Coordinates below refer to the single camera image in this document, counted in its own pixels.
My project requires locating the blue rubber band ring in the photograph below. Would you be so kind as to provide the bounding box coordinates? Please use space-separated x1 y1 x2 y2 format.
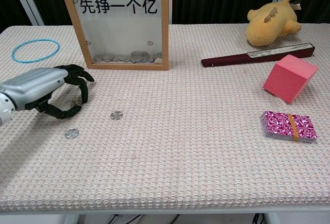
11 38 61 63

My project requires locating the pile of silver coins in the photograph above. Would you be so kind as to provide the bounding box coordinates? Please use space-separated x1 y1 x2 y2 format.
93 50 163 64

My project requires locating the beige woven tablecloth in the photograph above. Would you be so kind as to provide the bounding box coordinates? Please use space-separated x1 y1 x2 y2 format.
0 24 330 212

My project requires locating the dark red folding fan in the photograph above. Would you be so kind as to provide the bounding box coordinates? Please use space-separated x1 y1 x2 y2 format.
201 42 316 68

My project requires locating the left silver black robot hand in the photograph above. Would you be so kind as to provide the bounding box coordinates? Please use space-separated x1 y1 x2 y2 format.
0 64 95 120

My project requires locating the yellow rubber band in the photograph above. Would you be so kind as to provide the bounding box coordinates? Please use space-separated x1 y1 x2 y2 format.
288 113 300 142

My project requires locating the wooden frame coin bank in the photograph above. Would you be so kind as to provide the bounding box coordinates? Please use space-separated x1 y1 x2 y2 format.
56 0 171 72

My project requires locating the pink patterned card deck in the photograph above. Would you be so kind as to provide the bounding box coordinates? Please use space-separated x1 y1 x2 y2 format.
260 110 318 144

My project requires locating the pink foam cube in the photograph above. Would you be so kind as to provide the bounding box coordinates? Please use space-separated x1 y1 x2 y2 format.
262 54 319 104

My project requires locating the yellow plush toy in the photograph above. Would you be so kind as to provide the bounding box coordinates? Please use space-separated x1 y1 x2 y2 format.
244 0 302 47

